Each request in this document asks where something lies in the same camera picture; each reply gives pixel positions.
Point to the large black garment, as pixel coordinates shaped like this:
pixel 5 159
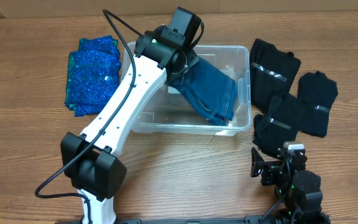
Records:
pixel 272 73

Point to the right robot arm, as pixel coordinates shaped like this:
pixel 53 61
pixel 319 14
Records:
pixel 298 190

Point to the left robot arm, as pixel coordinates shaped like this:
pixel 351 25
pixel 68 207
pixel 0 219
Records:
pixel 90 159

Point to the blue denim jeans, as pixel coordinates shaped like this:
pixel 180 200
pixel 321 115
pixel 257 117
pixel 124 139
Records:
pixel 209 91

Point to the black garment front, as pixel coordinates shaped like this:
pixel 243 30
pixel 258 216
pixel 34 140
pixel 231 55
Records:
pixel 280 123

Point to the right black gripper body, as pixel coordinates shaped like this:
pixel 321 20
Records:
pixel 271 177

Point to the clear plastic storage bin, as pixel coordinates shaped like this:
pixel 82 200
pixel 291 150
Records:
pixel 168 112

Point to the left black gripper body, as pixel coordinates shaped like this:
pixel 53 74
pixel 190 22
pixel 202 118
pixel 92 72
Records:
pixel 181 72

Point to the blue sequin fabric bundle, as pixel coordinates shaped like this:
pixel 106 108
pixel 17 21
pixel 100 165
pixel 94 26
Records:
pixel 92 75

